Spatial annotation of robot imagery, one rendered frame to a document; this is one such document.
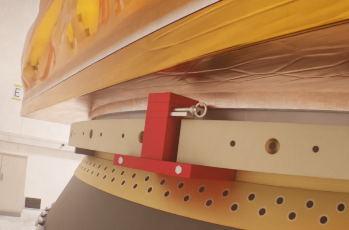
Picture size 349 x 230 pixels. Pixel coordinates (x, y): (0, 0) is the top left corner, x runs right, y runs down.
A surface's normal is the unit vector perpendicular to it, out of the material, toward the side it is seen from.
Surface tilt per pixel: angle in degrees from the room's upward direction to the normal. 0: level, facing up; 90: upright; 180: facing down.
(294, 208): 62
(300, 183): 90
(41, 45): 109
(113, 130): 90
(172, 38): 90
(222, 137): 90
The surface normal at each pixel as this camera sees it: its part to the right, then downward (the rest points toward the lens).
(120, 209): -0.62, -0.61
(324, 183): -0.52, -0.16
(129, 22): -0.85, -0.10
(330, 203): -0.39, -0.61
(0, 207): 0.55, -0.03
